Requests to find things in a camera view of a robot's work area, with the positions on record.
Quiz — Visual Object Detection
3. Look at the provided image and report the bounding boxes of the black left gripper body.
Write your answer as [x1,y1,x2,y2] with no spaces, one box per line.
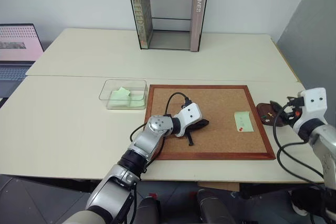
[184,120,205,134]

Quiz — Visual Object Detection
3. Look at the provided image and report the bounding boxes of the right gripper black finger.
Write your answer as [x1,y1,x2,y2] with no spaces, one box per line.
[274,114,290,127]
[269,100,286,113]

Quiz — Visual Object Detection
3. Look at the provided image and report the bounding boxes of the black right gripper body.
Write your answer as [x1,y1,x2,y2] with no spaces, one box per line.
[285,103,305,121]

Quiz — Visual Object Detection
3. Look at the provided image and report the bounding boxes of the dark brown tray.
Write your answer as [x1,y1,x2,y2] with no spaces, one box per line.
[255,102,291,128]

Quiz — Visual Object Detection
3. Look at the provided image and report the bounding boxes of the flat green sticky note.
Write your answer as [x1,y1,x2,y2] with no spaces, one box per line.
[234,111,255,133]
[108,91,146,109]

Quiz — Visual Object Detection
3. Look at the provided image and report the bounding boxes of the crumpled green sticky note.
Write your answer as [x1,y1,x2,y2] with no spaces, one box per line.
[111,87,132,101]

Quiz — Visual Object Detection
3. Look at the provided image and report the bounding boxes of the clear plastic box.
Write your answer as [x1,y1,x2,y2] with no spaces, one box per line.
[98,79,148,111]

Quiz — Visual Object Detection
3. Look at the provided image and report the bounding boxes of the wood-framed cork board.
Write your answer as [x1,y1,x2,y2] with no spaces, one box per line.
[143,84,277,161]

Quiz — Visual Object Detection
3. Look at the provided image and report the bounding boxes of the brown cardboard piece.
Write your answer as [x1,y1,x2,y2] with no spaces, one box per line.
[197,181,240,193]

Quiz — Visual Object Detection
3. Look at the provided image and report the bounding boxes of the dark rounded shape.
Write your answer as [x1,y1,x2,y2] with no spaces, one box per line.
[135,196,161,224]
[196,189,237,224]

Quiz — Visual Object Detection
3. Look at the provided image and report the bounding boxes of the grey partition panel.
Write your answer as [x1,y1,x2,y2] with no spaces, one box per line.
[275,0,336,96]

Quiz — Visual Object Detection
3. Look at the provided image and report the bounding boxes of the white and black shoe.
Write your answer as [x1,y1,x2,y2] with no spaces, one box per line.
[290,190,311,217]

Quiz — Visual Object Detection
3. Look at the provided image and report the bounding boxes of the pink book lettered HOMES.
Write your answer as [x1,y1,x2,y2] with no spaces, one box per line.
[189,0,208,52]

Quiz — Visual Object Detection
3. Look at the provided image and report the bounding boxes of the grey-green patterned book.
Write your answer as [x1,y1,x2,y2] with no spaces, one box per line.
[130,0,154,49]

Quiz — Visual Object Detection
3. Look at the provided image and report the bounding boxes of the open laptop with pink screen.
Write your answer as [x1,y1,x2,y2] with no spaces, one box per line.
[0,23,46,99]

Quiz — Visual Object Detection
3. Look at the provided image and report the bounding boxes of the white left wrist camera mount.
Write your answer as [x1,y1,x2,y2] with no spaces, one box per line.
[174,102,203,138]

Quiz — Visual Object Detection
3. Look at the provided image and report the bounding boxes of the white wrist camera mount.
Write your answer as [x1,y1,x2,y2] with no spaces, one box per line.
[174,102,203,138]
[292,87,329,135]

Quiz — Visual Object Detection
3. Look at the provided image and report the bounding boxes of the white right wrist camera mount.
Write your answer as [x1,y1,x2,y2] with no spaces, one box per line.
[292,87,329,135]

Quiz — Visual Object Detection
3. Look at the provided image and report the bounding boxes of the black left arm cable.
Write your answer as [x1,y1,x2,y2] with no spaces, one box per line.
[129,92,191,143]

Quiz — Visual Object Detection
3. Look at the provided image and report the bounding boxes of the black wire frame shelf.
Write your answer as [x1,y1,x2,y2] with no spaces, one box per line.
[124,0,212,51]

